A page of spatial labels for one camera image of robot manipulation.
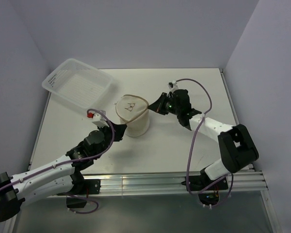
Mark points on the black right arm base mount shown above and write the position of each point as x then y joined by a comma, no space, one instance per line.
213,196

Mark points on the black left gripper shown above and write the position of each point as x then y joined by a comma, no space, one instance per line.
120,129

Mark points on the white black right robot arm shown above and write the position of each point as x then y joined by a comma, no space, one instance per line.
236,146

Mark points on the round mesh laundry bag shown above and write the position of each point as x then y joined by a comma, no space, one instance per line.
133,111

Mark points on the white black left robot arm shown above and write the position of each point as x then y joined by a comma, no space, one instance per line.
61,176

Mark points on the white plastic mesh basket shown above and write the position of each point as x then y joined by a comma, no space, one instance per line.
78,83

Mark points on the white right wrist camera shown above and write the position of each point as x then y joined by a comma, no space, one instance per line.
173,86

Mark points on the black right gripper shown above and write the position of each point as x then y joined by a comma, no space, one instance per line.
158,106

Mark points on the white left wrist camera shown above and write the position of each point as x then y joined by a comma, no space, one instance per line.
96,118

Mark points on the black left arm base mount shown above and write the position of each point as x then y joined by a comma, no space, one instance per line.
86,189

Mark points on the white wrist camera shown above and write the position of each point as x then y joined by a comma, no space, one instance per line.
173,86
96,118

